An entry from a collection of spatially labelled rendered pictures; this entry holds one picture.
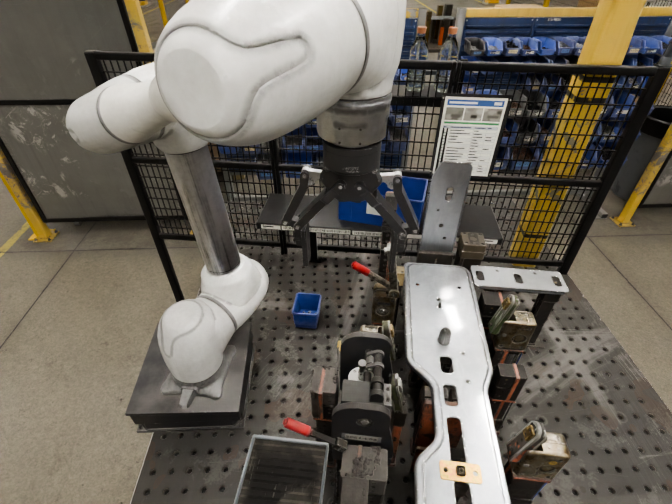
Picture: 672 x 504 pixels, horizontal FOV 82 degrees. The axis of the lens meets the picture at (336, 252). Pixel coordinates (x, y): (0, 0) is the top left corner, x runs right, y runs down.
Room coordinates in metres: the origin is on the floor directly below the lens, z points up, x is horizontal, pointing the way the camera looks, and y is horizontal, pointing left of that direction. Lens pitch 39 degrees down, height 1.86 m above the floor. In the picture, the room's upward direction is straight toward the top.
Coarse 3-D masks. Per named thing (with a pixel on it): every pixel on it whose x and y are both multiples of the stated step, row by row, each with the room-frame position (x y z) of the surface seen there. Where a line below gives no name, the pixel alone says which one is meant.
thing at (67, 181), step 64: (0, 0) 2.48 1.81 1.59; (64, 0) 2.49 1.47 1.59; (128, 0) 2.48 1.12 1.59; (0, 64) 2.48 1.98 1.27; (64, 64) 2.49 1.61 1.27; (128, 64) 2.51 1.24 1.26; (0, 128) 2.48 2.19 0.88; (64, 128) 2.49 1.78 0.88; (64, 192) 2.48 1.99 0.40; (128, 192) 2.51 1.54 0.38
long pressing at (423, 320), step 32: (416, 288) 0.88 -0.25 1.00; (448, 288) 0.88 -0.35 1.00; (416, 320) 0.75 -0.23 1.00; (448, 320) 0.75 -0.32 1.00; (480, 320) 0.75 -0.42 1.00; (416, 352) 0.63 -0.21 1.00; (448, 352) 0.63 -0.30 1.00; (480, 352) 0.63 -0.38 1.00; (448, 384) 0.54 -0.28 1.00; (480, 384) 0.54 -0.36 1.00; (448, 416) 0.46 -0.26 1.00; (480, 416) 0.46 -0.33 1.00; (448, 448) 0.38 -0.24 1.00; (480, 448) 0.38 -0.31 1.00; (416, 480) 0.32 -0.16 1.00; (448, 480) 0.32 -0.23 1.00
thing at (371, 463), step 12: (348, 456) 0.34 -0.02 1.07; (360, 456) 0.34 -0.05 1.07; (372, 456) 0.34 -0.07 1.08; (384, 456) 0.34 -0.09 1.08; (348, 468) 0.31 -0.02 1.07; (360, 468) 0.31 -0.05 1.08; (372, 468) 0.31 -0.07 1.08; (384, 468) 0.31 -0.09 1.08; (372, 480) 0.29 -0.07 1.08; (384, 480) 0.29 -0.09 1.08; (372, 492) 0.29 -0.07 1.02; (384, 492) 0.29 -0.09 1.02
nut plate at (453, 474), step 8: (440, 464) 0.35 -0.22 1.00; (448, 464) 0.35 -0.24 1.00; (456, 464) 0.35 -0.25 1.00; (464, 464) 0.35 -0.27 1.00; (472, 464) 0.35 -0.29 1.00; (440, 472) 0.34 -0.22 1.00; (448, 472) 0.34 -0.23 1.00; (456, 472) 0.34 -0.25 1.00; (464, 472) 0.33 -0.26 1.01; (472, 472) 0.34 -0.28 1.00; (480, 472) 0.34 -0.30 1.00; (456, 480) 0.32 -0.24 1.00; (464, 480) 0.32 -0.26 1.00; (472, 480) 0.32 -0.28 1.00; (480, 480) 0.32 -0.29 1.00
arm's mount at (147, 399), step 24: (240, 336) 0.83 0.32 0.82; (144, 360) 0.74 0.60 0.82; (240, 360) 0.74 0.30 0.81; (144, 384) 0.65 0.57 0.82; (240, 384) 0.66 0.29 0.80; (144, 408) 0.58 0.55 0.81; (168, 408) 0.58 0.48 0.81; (192, 408) 0.58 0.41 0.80; (216, 408) 0.59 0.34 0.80; (240, 408) 0.61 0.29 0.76; (144, 432) 0.56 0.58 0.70
